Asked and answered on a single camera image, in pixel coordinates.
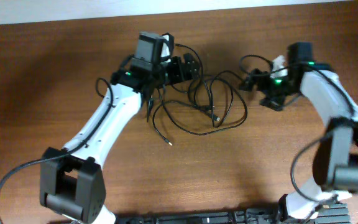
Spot black left arm wire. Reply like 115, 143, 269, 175
0, 77, 114, 224

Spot black right arm wire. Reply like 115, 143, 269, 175
238, 54, 357, 224

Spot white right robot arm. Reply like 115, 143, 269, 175
239, 42, 358, 223

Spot black usb cable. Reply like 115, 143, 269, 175
152, 70, 249, 136

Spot black arm wire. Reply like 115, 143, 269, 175
238, 54, 357, 224
0, 77, 114, 224

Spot black thin jack cable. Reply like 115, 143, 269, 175
146, 86, 173, 146

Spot black cable gold plug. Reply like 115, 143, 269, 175
175, 44, 220, 121

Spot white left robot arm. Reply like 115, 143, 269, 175
39, 32, 194, 223

